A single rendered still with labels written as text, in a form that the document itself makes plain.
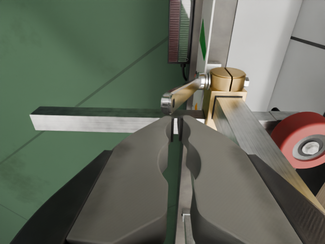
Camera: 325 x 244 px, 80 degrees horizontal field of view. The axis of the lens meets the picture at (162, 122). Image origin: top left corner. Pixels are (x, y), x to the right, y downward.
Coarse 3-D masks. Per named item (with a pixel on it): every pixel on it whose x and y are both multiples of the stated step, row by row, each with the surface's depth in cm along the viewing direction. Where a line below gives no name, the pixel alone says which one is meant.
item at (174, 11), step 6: (174, 0) 36; (174, 6) 36; (174, 12) 37; (174, 18) 37; (174, 24) 38; (174, 30) 38; (174, 36) 39; (174, 42) 39; (174, 48) 40; (174, 54) 41; (174, 60) 41
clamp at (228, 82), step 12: (216, 72) 27; (228, 72) 28; (240, 72) 27; (216, 84) 27; (228, 84) 26; (240, 84) 26; (204, 96) 32; (216, 96) 27; (228, 96) 27; (240, 96) 27; (204, 108) 31
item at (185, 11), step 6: (186, 0) 36; (186, 6) 36; (186, 12) 36; (180, 18) 37; (186, 18) 37; (180, 24) 38; (186, 24) 38; (180, 30) 38; (186, 30) 38; (180, 36) 39; (186, 36) 39; (180, 42) 39; (186, 42) 39; (180, 48) 40; (186, 48) 40; (180, 54) 41; (186, 54) 40; (180, 60) 41
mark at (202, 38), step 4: (204, 32) 33; (200, 36) 37; (204, 36) 33; (200, 40) 37; (204, 40) 33; (200, 44) 37; (204, 44) 33; (204, 48) 33; (204, 52) 33; (204, 56) 32; (204, 60) 33
